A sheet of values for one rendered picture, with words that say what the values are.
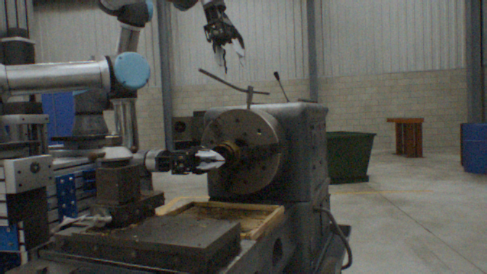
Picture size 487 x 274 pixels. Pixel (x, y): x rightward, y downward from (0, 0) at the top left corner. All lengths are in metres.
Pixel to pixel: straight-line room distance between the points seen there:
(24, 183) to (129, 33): 0.76
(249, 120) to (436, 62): 11.43
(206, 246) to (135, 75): 0.65
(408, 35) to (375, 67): 1.40
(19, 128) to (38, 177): 0.34
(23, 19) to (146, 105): 10.53
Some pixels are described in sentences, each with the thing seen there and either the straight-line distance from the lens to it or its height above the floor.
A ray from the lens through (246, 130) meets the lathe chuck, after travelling 1.21.
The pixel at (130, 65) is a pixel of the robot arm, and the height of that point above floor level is 1.38.
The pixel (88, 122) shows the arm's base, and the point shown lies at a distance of 1.58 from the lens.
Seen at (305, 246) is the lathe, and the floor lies 0.69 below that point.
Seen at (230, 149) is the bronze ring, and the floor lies 1.10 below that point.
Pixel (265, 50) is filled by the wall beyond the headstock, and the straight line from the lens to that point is 11.51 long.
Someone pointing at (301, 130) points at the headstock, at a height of 1.14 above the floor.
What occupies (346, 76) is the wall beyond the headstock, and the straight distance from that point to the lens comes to 11.52.
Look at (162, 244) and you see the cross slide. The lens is 0.70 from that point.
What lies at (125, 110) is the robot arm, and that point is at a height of 1.25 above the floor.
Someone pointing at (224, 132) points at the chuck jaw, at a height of 1.15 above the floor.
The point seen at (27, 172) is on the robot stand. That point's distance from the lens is 1.13.
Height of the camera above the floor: 1.20
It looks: 3 degrees down
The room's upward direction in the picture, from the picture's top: 3 degrees counter-clockwise
